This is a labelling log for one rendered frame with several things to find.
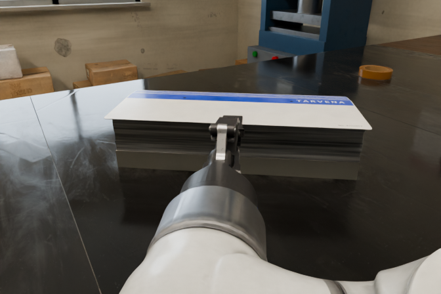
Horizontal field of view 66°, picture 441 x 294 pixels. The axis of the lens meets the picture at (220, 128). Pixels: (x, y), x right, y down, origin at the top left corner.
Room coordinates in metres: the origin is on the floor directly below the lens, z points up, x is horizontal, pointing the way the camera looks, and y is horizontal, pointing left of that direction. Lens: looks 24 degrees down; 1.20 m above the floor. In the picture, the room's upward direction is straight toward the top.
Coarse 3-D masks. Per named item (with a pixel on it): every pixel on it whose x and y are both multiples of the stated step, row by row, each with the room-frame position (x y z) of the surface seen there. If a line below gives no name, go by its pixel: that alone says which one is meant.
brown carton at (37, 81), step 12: (24, 72) 2.69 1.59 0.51; (36, 72) 2.69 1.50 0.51; (48, 72) 2.69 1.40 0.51; (0, 84) 2.39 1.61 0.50; (12, 84) 2.43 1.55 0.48; (24, 84) 2.47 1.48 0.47; (36, 84) 2.51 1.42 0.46; (48, 84) 2.55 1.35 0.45; (0, 96) 2.38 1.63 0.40; (12, 96) 2.42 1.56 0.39; (24, 96) 2.46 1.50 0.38
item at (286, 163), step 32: (128, 128) 0.51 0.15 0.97; (160, 128) 0.50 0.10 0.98; (192, 128) 0.50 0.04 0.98; (256, 128) 0.48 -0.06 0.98; (288, 128) 0.48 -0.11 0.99; (320, 128) 0.47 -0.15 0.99; (128, 160) 0.50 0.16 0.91; (160, 160) 0.50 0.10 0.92; (192, 160) 0.49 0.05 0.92; (256, 160) 0.48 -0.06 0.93; (288, 160) 0.48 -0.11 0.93; (320, 160) 0.47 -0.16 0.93; (352, 160) 0.47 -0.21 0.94
